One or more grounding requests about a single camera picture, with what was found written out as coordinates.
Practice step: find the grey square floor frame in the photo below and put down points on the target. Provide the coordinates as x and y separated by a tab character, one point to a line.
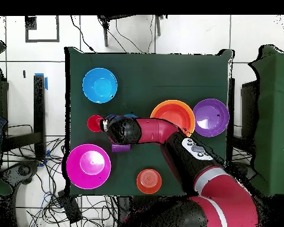
42	41

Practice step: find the dark green table cloth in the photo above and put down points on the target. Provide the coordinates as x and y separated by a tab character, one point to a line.
132	61

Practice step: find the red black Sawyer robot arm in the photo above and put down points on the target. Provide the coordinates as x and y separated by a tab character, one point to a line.
156	130

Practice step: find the black power strip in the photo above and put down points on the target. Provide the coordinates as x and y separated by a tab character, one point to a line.
71	209

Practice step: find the large pink bowl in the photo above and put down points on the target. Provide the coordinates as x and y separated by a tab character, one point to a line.
88	166

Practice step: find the small red-orange bowl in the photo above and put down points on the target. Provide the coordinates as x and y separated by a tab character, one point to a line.
149	181

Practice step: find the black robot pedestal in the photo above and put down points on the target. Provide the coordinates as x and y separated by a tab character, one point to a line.
123	204

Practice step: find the wide red-orange bowl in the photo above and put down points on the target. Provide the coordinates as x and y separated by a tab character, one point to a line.
172	115

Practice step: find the black metal stand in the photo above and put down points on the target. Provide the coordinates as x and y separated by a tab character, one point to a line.
39	106

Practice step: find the large blue bowl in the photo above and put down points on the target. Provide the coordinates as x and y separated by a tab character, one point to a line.
99	85

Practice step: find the small blue bowl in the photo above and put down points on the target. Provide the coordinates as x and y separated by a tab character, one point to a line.
130	116

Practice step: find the black camera tripod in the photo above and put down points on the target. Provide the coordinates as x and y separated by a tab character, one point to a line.
105	35

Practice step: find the large orange bowl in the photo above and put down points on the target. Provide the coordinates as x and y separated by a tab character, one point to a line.
156	107

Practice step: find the purple cup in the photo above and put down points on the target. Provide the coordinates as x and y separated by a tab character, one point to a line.
120	148

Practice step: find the red cup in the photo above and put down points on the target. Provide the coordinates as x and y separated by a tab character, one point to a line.
94	124

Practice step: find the wide purple bowl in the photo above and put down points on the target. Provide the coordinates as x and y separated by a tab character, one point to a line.
210	118

